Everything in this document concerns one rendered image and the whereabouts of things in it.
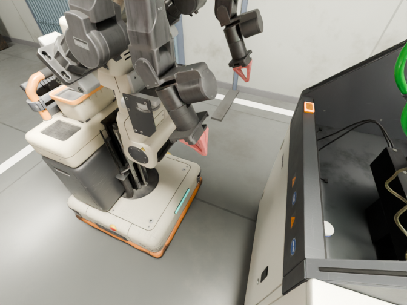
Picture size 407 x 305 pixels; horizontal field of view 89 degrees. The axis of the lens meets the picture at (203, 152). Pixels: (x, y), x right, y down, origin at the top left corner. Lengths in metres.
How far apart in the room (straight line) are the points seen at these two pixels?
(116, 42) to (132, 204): 1.00
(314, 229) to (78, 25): 0.61
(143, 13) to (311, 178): 0.52
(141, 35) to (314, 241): 0.51
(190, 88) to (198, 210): 1.25
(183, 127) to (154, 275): 1.12
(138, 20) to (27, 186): 1.91
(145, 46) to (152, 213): 1.01
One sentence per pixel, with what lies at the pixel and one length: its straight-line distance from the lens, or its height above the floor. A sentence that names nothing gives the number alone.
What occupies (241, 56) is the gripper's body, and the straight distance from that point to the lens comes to 0.82.
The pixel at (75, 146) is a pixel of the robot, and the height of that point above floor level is 0.79.
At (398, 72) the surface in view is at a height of 1.20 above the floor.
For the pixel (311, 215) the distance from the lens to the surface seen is 0.55.
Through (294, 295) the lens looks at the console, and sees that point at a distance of 0.54.
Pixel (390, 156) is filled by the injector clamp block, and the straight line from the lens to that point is 0.75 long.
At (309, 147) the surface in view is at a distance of 0.70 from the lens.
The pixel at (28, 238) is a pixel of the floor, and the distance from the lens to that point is 1.88.
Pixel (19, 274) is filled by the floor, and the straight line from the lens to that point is 1.79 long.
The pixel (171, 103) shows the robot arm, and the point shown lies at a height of 1.14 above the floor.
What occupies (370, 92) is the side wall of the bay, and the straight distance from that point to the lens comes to 0.97.
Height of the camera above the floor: 1.39
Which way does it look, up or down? 47 degrees down
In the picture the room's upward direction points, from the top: straight up
